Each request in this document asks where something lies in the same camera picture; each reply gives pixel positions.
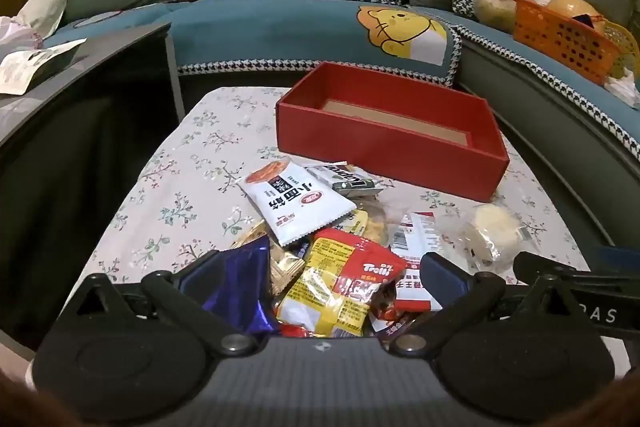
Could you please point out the teal lion print sofa cover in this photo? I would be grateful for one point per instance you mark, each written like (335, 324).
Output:
(280, 27)

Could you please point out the blue foil snack packet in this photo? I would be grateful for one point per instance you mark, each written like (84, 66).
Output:
(240, 287)

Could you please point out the green white wafer packet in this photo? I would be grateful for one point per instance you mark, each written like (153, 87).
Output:
(345, 182)

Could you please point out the red cardboard box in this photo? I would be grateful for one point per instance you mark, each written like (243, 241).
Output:
(380, 147)

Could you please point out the yellow red gummy packet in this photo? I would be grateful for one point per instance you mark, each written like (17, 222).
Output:
(330, 287)

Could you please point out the dark side table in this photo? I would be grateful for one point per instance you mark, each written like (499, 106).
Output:
(75, 157)

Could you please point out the orange plastic basket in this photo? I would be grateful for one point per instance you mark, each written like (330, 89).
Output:
(560, 37)

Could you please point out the white orange snack packet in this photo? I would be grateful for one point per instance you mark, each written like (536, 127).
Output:
(295, 202)

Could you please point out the white crumpled plastic bag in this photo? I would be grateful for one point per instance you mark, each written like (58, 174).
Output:
(17, 34)

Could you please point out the white red snack packet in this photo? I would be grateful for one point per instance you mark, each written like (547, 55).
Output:
(415, 237)

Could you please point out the pale green cloth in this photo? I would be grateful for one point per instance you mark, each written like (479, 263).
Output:
(45, 7)

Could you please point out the green sofa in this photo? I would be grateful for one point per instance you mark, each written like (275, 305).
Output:
(550, 117)

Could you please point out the teal houndstooth-trim sofa cover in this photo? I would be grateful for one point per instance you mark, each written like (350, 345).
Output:
(560, 82)

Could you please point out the clear waffle cookie packet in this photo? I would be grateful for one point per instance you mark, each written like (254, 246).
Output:
(372, 224)

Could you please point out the yellow plastic basket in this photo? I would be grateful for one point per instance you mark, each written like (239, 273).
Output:
(622, 42)

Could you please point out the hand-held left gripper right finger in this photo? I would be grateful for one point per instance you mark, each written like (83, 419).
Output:
(440, 272)

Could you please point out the printed paper sheet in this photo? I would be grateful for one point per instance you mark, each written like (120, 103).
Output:
(30, 67)

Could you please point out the clear-wrapped round pastry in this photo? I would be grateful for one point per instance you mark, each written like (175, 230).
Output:
(492, 229)

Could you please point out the crumpled white tissue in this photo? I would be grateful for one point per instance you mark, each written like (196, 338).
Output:
(625, 89)

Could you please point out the yellow pomelo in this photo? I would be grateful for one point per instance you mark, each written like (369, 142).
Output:
(570, 7)

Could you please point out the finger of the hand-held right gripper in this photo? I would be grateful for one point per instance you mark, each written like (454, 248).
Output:
(590, 281)

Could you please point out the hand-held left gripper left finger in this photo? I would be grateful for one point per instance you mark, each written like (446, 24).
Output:
(200, 277)

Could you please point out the gold snack packet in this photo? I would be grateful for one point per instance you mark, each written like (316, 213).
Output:
(287, 269)

